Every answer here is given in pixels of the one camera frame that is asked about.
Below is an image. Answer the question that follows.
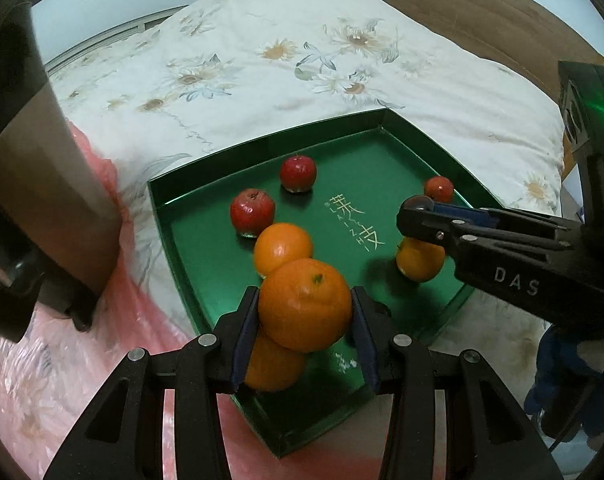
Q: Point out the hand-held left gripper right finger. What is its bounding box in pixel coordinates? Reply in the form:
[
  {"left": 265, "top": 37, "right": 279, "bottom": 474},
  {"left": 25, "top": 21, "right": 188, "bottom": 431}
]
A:
[{"left": 350, "top": 286, "right": 565, "bottom": 480}]

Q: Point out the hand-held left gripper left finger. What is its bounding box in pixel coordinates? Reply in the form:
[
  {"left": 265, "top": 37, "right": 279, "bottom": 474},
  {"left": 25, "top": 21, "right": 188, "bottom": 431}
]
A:
[{"left": 43, "top": 286, "right": 261, "bottom": 480}]

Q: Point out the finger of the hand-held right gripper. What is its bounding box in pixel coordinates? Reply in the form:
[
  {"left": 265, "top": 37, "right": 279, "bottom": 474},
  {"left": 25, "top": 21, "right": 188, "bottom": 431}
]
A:
[
  {"left": 434, "top": 203, "right": 582, "bottom": 233},
  {"left": 396, "top": 196, "right": 582, "bottom": 262}
]

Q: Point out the small red apple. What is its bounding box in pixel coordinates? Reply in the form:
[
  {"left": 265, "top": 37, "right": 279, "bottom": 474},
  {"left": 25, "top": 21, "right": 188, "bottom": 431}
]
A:
[
  {"left": 230, "top": 188, "right": 276, "bottom": 237},
  {"left": 280, "top": 155, "right": 317, "bottom": 193},
  {"left": 424, "top": 176, "right": 455, "bottom": 204}
]

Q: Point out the orange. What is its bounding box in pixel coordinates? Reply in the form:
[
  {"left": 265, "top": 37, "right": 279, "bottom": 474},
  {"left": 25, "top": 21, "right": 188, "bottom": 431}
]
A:
[
  {"left": 243, "top": 329, "right": 309, "bottom": 393},
  {"left": 396, "top": 236, "right": 447, "bottom": 282},
  {"left": 254, "top": 223, "right": 315, "bottom": 277},
  {"left": 258, "top": 258, "right": 353, "bottom": 353}
]

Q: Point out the green box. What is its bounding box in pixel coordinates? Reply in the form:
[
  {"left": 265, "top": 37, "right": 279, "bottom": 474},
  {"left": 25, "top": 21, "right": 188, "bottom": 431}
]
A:
[{"left": 146, "top": 108, "right": 506, "bottom": 459}]

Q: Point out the person's right hand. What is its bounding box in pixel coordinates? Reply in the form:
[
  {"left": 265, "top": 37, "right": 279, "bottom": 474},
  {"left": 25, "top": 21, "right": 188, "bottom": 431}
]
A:
[{"left": 524, "top": 324, "right": 604, "bottom": 455}]

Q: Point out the pink plastic sheet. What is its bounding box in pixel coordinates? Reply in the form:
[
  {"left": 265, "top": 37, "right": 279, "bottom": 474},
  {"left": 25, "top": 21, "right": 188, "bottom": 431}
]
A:
[{"left": 0, "top": 122, "right": 397, "bottom": 480}]

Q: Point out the wooden headboard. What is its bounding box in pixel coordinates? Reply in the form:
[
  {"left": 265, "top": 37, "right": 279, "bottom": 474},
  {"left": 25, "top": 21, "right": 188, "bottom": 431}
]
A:
[{"left": 264, "top": 0, "right": 604, "bottom": 126}]

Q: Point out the copper and black kettle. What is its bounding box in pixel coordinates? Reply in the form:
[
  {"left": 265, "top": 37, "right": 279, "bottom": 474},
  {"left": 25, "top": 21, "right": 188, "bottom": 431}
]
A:
[{"left": 0, "top": 0, "right": 126, "bottom": 345}]

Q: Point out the white slatted cabinet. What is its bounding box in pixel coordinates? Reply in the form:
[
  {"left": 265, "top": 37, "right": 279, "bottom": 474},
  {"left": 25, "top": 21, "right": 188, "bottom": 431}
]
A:
[{"left": 43, "top": 6, "right": 189, "bottom": 77}]

